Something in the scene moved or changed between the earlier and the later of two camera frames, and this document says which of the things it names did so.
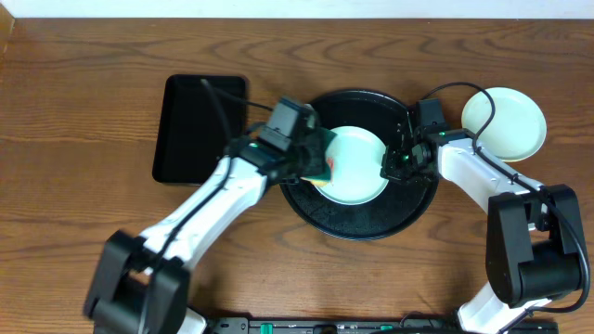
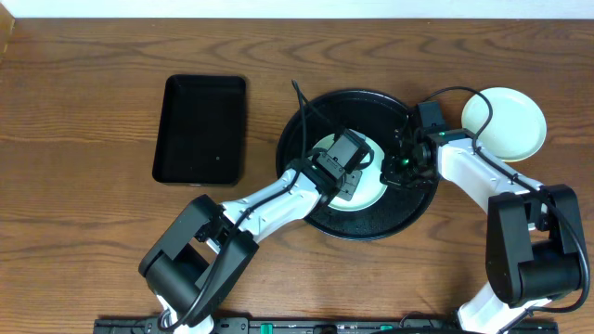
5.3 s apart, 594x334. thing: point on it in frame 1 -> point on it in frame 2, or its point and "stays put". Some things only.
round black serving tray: [400, 204] stays put
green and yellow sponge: [326, 136] -> [350, 185]
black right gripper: [389, 169] stays put
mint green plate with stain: [517, 129] stays put
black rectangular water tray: [196, 117] stays put
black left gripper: [311, 151] -> [348, 186]
